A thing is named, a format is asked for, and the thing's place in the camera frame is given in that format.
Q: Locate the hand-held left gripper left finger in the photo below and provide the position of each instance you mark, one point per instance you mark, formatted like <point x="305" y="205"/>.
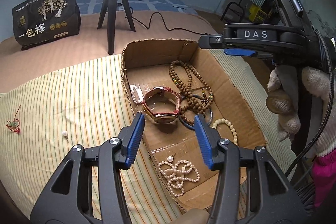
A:
<point x="135" y="137"/>

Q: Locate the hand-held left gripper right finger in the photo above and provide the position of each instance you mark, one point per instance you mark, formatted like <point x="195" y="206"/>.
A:
<point x="203" y="138"/>

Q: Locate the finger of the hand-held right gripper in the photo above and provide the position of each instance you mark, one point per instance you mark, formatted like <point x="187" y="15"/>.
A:
<point x="211" y="40"/>
<point x="240" y="52"/>

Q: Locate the dark metal bangle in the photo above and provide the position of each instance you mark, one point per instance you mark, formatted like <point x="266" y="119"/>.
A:
<point x="210" y="117"/>

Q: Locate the cardboard box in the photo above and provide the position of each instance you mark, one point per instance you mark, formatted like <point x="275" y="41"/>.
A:
<point x="233" y="98"/>

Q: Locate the person's right hand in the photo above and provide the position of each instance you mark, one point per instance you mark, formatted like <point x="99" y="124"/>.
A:
<point x="326" y="108"/>

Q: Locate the dark hanging clothes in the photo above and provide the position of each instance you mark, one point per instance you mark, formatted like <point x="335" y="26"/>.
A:
<point x="270" y="7"/>

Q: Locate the pearl earring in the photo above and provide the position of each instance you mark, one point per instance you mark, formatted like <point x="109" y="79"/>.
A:
<point x="64" y="133"/>
<point x="170" y="159"/>

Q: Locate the yellow box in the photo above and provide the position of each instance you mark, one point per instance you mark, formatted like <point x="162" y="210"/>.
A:
<point x="256" y="13"/>

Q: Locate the striped yellow cloth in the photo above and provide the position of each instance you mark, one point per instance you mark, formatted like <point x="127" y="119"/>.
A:
<point x="65" y="87"/>

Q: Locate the tan bed sheet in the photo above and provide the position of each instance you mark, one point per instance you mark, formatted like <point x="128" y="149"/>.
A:
<point x="86" y="48"/>

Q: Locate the black tripod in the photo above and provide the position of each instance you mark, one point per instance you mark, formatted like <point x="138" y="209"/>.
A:
<point x="111" y="16"/>

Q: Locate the black printed bag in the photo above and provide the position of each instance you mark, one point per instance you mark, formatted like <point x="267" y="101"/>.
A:
<point x="44" y="22"/>

